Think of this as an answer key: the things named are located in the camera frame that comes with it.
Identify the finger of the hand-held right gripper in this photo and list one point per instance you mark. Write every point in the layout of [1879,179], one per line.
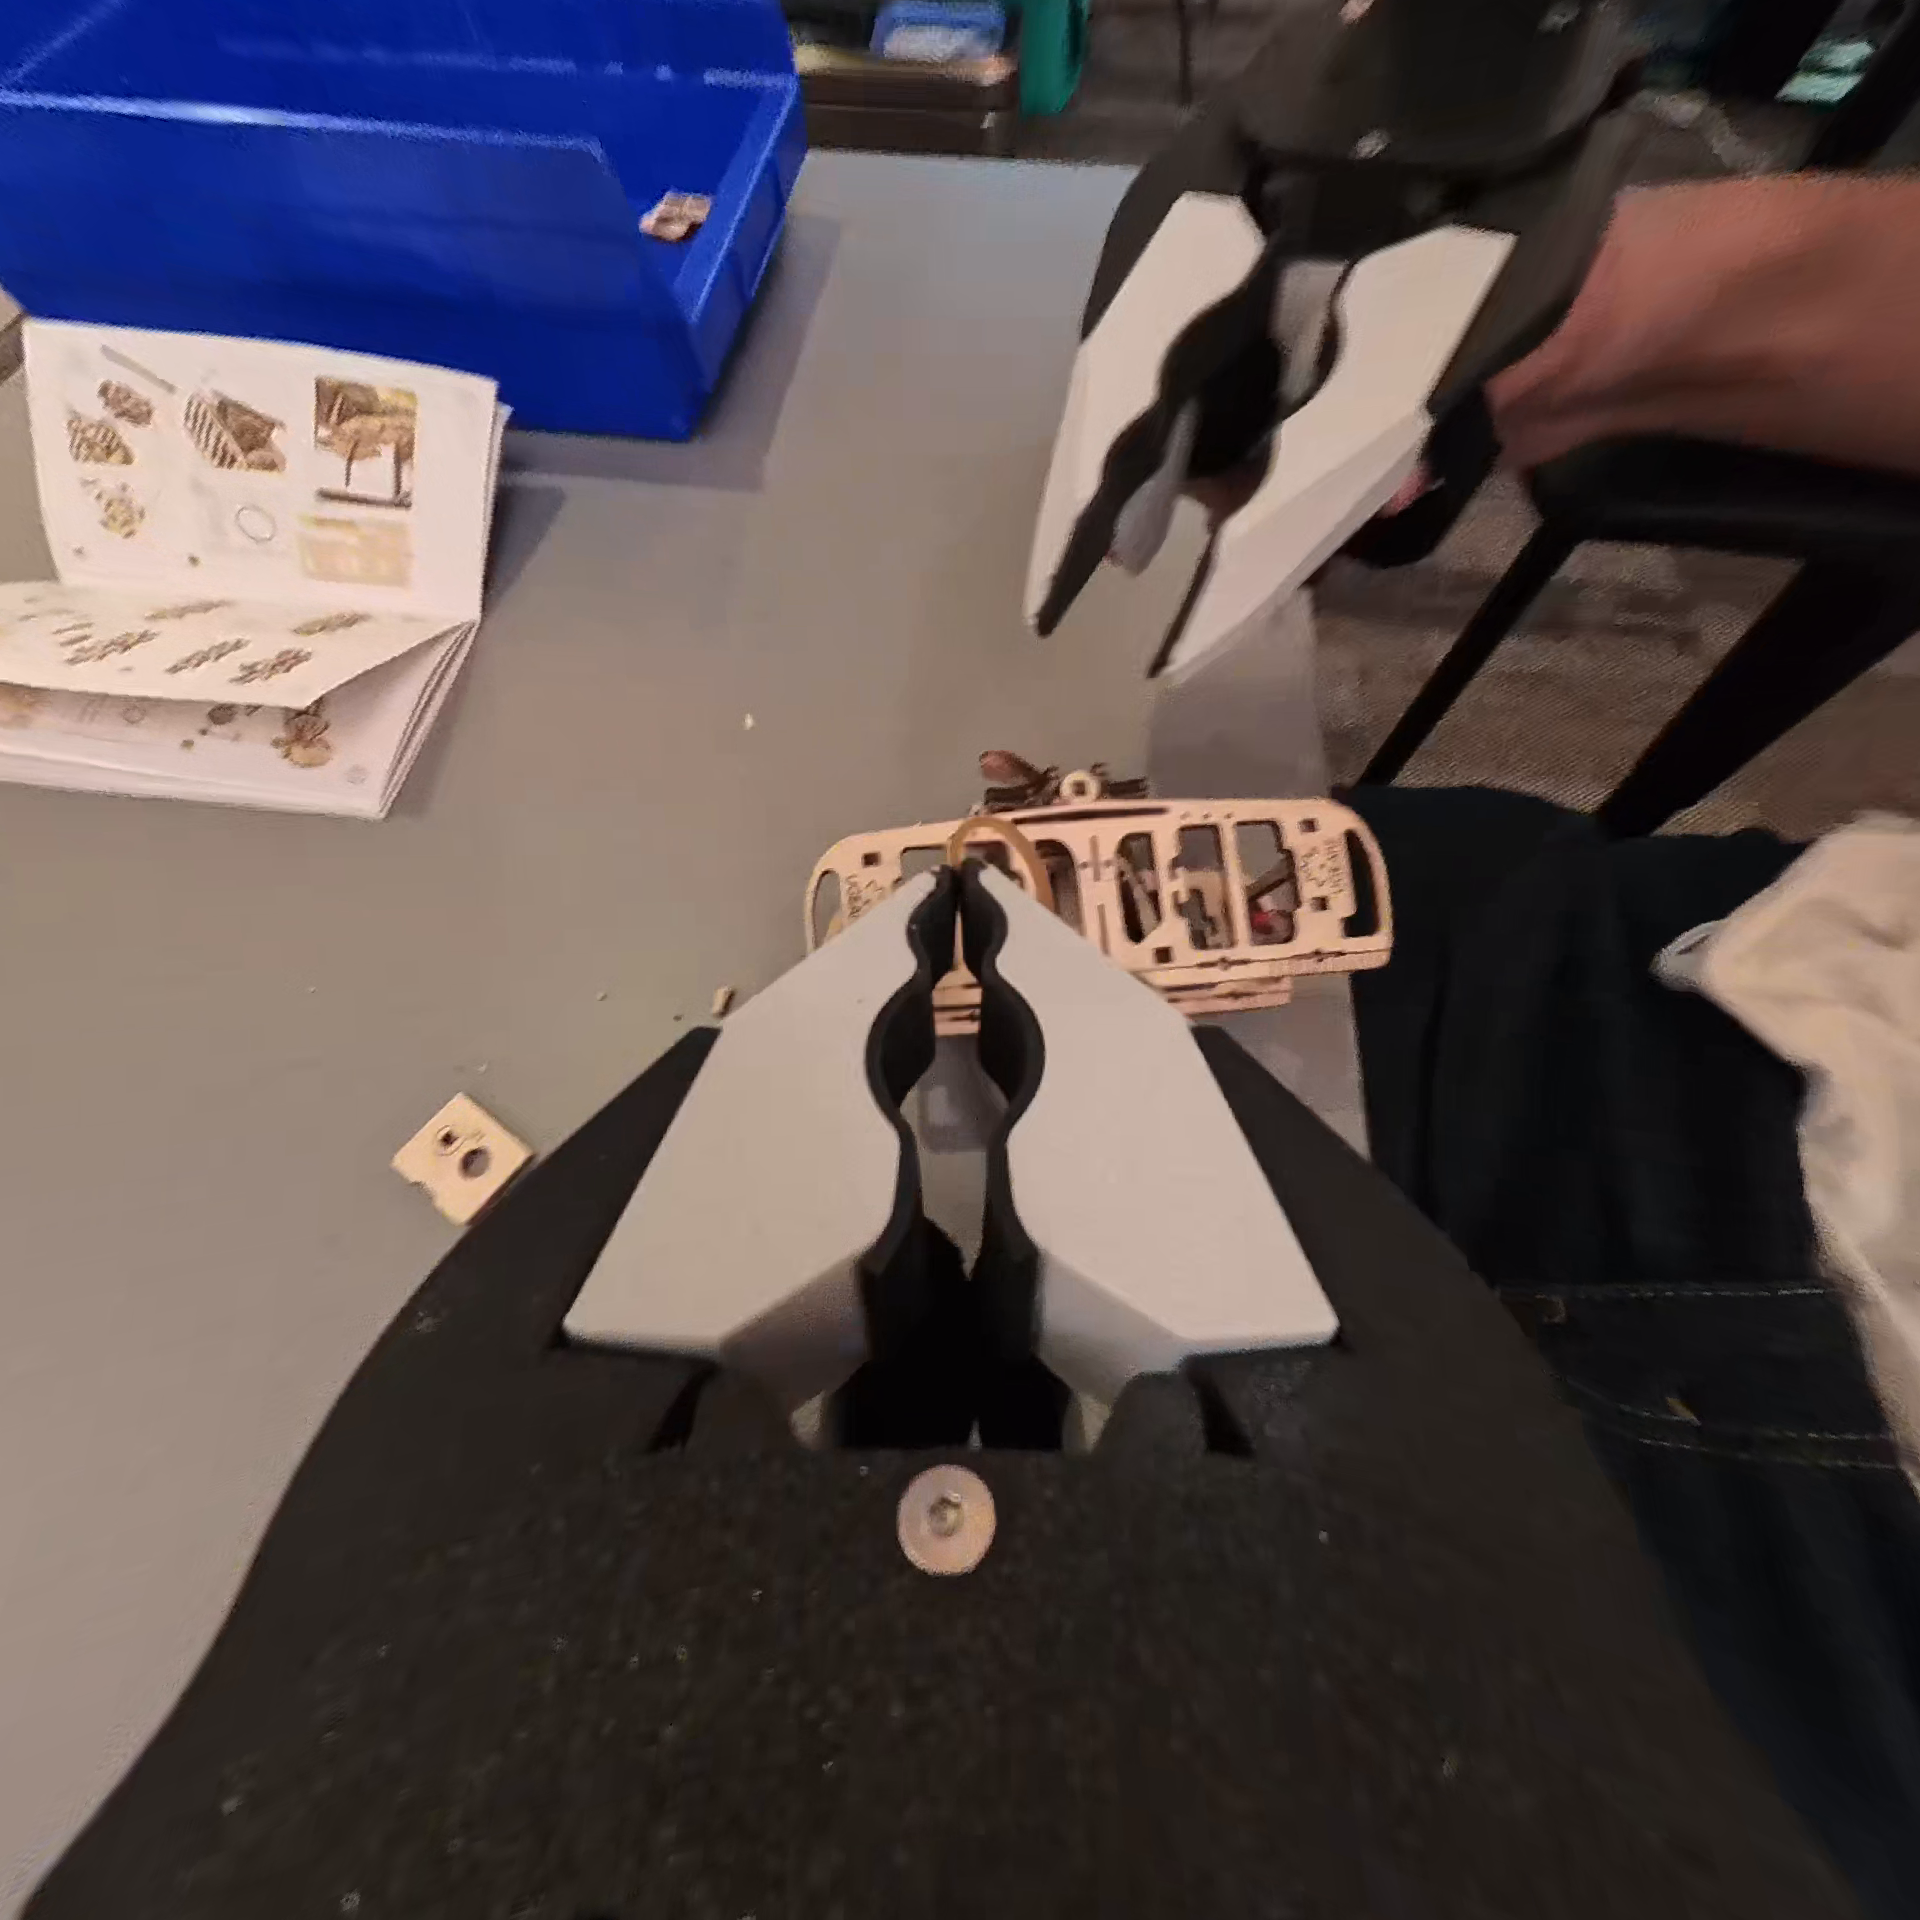
[1381,390]
[1138,346]

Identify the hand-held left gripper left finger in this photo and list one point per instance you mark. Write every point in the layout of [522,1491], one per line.
[721,1185]

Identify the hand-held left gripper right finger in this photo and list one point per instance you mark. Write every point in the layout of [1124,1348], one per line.
[1172,1185]

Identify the wooden model airplane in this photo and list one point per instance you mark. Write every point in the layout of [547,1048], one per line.
[1326,872]

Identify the tan rubber band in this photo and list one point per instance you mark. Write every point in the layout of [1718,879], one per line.
[988,823]

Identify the person's right hand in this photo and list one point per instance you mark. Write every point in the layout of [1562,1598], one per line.
[1725,331]

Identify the square wooden scrap with holes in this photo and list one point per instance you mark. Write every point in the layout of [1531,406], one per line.
[503,1153]

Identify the black chair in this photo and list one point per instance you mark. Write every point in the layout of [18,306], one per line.
[1725,494]

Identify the person's dark jeans leg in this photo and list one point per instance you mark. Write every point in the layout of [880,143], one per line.
[1575,1051]

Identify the small wooden part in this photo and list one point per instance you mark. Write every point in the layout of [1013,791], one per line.
[675,219]

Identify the person's white shirt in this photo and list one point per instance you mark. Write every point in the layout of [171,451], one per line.
[1831,975]

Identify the blue plastic bin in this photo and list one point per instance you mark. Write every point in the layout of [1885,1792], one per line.
[375,271]

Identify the open instruction booklet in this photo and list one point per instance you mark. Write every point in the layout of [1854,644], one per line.
[225,451]

